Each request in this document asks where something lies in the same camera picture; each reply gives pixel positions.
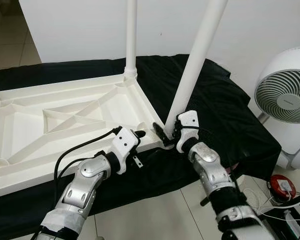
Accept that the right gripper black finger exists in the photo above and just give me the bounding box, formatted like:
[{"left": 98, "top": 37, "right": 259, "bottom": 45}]
[{"left": 152, "top": 122, "right": 171, "bottom": 146}]

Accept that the white plastic children table top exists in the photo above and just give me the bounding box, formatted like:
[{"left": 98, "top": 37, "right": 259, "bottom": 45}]
[{"left": 0, "top": 74, "right": 173, "bottom": 200}]

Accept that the white plastic table leg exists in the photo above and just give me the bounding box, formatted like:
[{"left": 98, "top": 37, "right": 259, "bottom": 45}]
[
  {"left": 165, "top": 0, "right": 229, "bottom": 132},
  {"left": 124, "top": 0, "right": 139, "bottom": 80}
]

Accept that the black table cloth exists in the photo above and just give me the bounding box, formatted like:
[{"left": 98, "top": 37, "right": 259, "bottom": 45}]
[{"left": 0, "top": 54, "right": 282, "bottom": 240}]

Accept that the pink white round stool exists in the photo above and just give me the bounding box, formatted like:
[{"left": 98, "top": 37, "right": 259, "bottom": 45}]
[{"left": 225, "top": 162, "right": 241, "bottom": 176}]

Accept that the red floor object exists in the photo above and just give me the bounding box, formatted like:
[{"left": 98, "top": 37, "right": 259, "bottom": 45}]
[{"left": 268, "top": 174, "right": 297, "bottom": 200}]

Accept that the white standing fan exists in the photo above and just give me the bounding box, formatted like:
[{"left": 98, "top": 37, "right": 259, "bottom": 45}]
[{"left": 247, "top": 46, "right": 300, "bottom": 171}]

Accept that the black metal floor rack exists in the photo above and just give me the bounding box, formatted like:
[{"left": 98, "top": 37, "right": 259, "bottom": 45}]
[{"left": 262, "top": 197, "right": 300, "bottom": 240}]

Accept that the white green plastic tool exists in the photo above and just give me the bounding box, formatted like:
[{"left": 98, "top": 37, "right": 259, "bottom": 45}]
[{"left": 285, "top": 210, "right": 300, "bottom": 236}]

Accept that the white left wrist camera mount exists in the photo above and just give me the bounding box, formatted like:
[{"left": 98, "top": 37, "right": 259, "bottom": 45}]
[{"left": 111, "top": 126, "right": 140, "bottom": 175}]

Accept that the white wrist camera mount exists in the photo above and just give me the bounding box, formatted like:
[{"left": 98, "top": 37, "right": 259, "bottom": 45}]
[
  {"left": 111, "top": 126, "right": 140, "bottom": 175},
  {"left": 175, "top": 111, "right": 199, "bottom": 153}
]

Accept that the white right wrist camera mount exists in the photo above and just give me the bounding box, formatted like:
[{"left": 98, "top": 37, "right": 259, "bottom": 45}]
[{"left": 175, "top": 111, "right": 199, "bottom": 153}]

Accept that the white floor cable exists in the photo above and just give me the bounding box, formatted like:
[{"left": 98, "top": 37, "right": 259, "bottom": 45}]
[{"left": 242, "top": 187, "right": 300, "bottom": 223}]

